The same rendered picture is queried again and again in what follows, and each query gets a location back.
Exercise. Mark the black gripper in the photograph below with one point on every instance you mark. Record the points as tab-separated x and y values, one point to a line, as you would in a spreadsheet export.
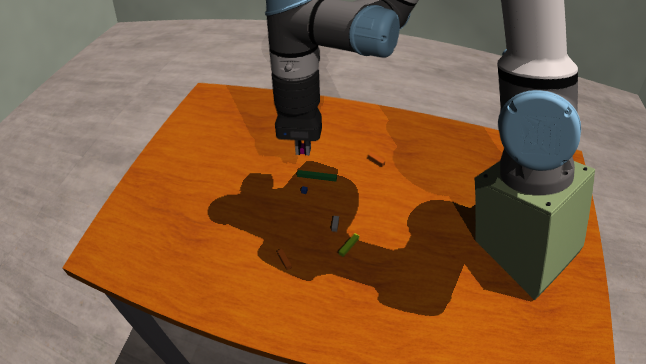
297	92

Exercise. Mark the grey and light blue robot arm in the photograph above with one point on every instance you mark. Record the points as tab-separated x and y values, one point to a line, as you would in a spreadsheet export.
539	124

